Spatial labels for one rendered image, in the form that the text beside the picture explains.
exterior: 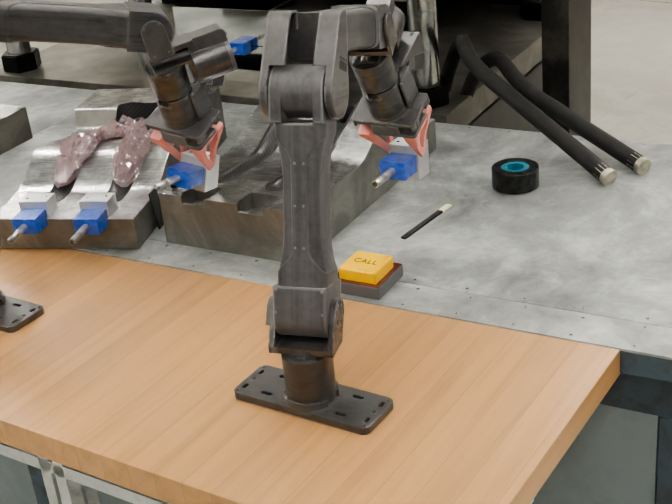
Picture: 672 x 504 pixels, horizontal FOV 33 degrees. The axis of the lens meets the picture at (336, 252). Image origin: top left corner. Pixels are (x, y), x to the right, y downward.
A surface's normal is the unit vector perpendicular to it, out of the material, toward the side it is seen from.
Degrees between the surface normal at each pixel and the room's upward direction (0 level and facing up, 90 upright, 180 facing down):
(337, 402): 0
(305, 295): 74
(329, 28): 52
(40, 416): 0
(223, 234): 90
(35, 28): 94
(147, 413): 0
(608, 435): 90
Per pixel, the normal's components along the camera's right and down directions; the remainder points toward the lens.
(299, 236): -0.31, 0.18
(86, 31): 0.20, 0.45
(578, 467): -0.48, 0.43
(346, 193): 0.87, 0.14
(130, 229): -0.21, 0.45
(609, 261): -0.10, -0.89
